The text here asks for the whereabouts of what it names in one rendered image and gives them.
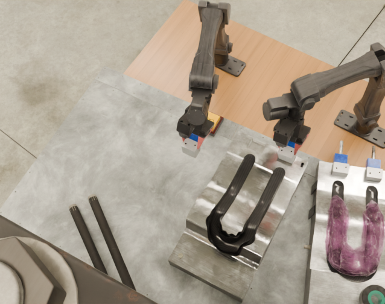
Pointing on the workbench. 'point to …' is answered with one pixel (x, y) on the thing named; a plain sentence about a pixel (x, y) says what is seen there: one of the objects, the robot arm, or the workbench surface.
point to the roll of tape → (383, 295)
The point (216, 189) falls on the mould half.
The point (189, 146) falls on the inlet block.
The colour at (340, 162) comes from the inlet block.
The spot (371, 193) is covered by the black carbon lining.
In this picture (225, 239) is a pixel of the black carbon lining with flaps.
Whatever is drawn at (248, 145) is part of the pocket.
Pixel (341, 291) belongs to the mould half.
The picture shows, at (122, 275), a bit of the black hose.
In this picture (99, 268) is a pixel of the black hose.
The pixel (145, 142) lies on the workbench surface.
